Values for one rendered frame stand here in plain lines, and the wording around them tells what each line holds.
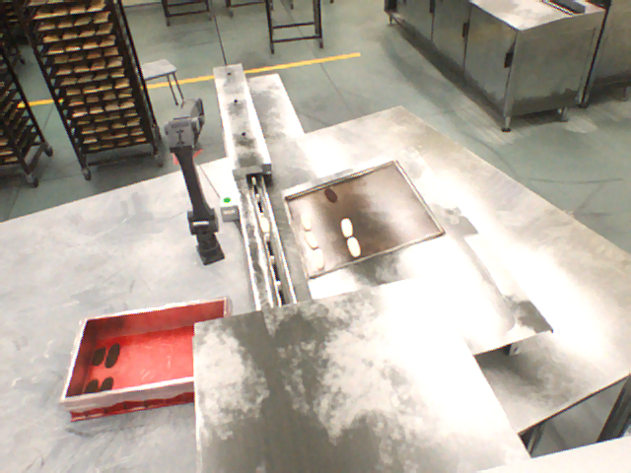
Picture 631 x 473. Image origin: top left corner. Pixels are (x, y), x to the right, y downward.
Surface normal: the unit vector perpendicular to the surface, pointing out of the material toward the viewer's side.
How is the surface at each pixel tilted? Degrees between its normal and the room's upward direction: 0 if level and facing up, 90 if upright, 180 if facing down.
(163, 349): 0
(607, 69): 90
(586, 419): 0
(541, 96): 90
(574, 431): 0
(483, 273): 10
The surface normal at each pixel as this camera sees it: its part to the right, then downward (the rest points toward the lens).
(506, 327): -0.25, -0.73
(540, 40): 0.21, 0.60
